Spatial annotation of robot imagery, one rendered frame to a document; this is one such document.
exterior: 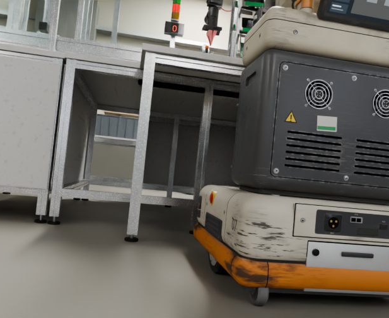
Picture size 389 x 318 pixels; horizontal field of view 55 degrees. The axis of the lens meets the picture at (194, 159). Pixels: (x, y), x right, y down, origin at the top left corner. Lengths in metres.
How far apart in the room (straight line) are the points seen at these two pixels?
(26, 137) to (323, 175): 1.44
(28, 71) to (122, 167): 4.00
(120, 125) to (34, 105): 2.12
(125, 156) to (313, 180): 4.96
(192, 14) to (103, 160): 2.77
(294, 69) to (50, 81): 1.30
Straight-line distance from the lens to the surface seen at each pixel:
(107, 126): 4.05
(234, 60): 1.74
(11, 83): 2.06
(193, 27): 6.41
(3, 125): 2.04
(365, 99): 1.18
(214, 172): 3.77
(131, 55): 2.08
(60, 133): 1.96
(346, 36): 1.19
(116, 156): 5.89
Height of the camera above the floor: 0.32
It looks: 2 degrees up
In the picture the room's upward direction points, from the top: 6 degrees clockwise
